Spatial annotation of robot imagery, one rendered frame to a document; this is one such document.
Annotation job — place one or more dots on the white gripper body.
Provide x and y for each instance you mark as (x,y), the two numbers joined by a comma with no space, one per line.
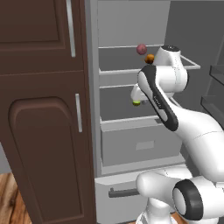
(137,93)

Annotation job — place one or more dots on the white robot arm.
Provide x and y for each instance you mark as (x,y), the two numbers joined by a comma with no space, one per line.
(201,137)

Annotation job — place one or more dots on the green kiwi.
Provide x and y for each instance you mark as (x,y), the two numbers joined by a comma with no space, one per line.
(136,103)

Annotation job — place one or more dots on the glass fridge shelf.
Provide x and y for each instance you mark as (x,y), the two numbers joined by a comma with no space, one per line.
(122,62)
(116,105)

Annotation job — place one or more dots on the orange mango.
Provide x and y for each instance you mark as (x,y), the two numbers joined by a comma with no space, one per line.
(149,59)

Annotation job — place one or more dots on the pink round fruit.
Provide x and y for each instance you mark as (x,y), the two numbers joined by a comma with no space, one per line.
(141,49)

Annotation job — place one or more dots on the grey fridge crisper drawer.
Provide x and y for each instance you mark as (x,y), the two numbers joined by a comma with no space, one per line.
(137,145)

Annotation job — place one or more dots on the grey fridge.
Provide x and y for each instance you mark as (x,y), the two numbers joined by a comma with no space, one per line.
(125,23)

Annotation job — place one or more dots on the grey fridge door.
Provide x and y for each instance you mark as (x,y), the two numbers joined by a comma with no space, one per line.
(198,32)

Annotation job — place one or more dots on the brown arched cupboard door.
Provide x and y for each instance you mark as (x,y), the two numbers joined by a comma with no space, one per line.
(46,151)

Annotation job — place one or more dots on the grey freezer drawer front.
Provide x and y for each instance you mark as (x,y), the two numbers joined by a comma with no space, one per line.
(116,207)

